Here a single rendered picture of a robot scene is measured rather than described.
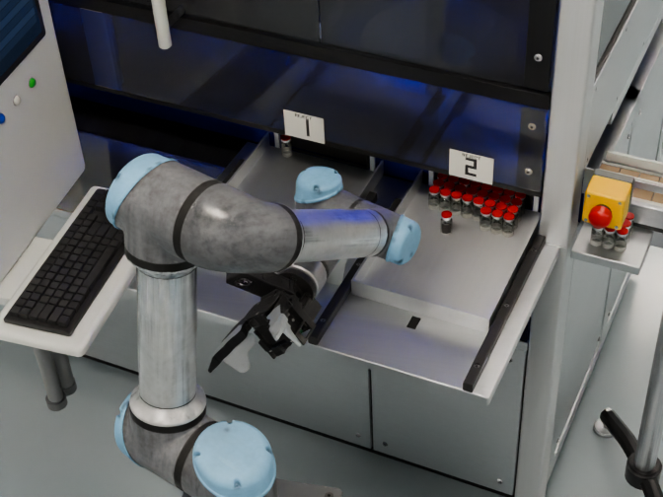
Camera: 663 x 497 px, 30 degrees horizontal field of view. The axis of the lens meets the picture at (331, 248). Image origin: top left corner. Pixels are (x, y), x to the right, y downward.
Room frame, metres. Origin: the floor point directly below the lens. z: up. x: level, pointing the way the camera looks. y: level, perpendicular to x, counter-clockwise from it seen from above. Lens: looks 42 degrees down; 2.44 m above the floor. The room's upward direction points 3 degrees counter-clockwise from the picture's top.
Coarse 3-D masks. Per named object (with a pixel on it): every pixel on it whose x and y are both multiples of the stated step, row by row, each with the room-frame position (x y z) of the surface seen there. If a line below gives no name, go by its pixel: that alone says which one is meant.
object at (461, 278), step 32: (416, 192) 1.88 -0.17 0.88; (416, 256) 1.69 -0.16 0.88; (448, 256) 1.69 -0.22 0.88; (480, 256) 1.68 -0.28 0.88; (512, 256) 1.68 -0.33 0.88; (352, 288) 1.60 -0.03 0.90; (384, 288) 1.58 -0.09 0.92; (416, 288) 1.61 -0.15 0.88; (448, 288) 1.60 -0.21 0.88; (480, 288) 1.60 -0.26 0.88; (448, 320) 1.52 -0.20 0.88; (480, 320) 1.49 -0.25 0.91
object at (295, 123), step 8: (288, 112) 1.94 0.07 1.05; (296, 112) 1.94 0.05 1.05; (288, 120) 1.94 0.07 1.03; (296, 120) 1.94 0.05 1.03; (304, 120) 1.93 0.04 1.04; (312, 120) 1.92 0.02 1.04; (320, 120) 1.91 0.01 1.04; (288, 128) 1.94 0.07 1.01; (296, 128) 1.94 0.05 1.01; (304, 128) 1.93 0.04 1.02; (312, 128) 1.92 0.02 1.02; (320, 128) 1.91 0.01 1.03; (296, 136) 1.94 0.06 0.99; (304, 136) 1.93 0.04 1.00; (312, 136) 1.92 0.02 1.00; (320, 136) 1.91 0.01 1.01
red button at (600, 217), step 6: (594, 210) 1.64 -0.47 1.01; (600, 210) 1.64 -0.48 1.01; (606, 210) 1.64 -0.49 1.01; (588, 216) 1.65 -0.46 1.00; (594, 216) 1.64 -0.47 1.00; (600, 216) 1.63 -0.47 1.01; (606, 216) 1.63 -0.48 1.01; (612, 216) 1.64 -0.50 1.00; (594, 222) 1.63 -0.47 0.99; (600, 222) 1.63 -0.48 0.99; (606, 222) 1.63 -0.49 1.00; (600, 228) 1.63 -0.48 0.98
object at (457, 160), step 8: (456, 152) 1.79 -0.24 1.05; (464, 152) 1.78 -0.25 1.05; (456, 160) 1.79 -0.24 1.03; (464, 160) 1.78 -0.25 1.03; (480, 160) 1.77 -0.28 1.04; (488, 160) 1.76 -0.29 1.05; (456, 168) 1.79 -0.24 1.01; (464, 168) 1.78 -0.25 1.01; (480, 168) 1.77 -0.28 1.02; (488, 168) 1.76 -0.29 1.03; (456, 176) 1.79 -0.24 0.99; (464, 176) 1.78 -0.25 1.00; (480, 176) 1.77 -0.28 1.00; (488, 176) 1.76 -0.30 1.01
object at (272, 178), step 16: (256, 160) 2.00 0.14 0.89; (272, 160) 2.01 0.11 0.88; (288, 160) 2.01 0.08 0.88; (304, 160) 2.00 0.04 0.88; (320, 160) 2.00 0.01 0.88; (240, 176) 1.94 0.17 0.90; (256, 176) 1.96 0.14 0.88; (272, 176) 1.96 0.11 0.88; (288, 176) 1.95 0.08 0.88; (352, 176) 1.94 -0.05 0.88; (368, 176) 1.94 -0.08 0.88; (256, 192) 1.91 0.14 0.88; (272, 192) 1.90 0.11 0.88; (288, 192) 1.90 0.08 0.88; (352, 192) 1.89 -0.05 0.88
